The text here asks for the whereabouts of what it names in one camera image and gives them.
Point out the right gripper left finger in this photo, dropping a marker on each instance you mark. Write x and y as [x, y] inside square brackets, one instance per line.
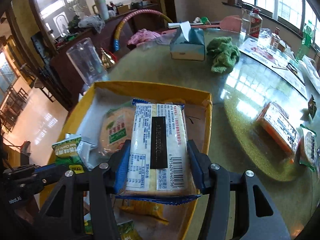
[62, 215]

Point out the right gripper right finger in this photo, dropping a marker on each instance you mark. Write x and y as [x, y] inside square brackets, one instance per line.
[256, 215]

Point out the green pea snack bag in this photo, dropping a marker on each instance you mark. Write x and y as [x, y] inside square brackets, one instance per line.
[66, 153]

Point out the silver foil snack packet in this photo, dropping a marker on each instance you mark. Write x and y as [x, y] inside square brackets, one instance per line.
[83, 149]

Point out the blue edged cracker pack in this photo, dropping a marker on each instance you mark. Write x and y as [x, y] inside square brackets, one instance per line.
[159, 168]

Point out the round rice cracker pack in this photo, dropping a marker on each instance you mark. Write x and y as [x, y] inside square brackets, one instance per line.
[116, 128]

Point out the orange cracker pack upside down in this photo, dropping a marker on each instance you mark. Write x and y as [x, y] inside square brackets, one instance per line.
[273, 119]

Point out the yellow cardboard tray box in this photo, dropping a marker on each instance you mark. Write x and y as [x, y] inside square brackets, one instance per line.
[159, 93]

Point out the clear plastic cup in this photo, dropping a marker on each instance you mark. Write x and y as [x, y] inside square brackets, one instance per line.
[87, 62]

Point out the golden gourd ornament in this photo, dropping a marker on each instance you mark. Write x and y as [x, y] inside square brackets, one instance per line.
[107, 58]

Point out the pink hula hoop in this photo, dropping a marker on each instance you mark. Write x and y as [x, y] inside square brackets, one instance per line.
[140, 18]

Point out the green cloth rag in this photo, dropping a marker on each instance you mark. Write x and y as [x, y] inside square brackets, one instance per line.
[223, 54]

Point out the small glass medicine bottle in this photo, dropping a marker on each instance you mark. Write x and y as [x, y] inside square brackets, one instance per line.
[275, 39]

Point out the pink cloth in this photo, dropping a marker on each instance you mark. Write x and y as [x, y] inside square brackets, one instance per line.
[142, 36]

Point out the blue tissue box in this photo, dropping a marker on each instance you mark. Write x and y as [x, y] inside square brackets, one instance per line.
[188, 43]

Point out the green plastic bottle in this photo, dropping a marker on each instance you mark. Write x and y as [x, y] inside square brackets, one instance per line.
[306, 41]

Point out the pink fly swatter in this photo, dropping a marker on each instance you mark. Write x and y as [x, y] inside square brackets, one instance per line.
[229, 23]

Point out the liquor bottle red label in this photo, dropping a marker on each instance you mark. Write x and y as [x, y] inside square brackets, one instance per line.
[255, 23]

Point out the white thermos tumbler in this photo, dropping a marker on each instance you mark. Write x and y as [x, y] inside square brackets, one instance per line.
[100, 8]

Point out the clear glass jar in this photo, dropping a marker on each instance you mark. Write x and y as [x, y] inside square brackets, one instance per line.
[246, 9]

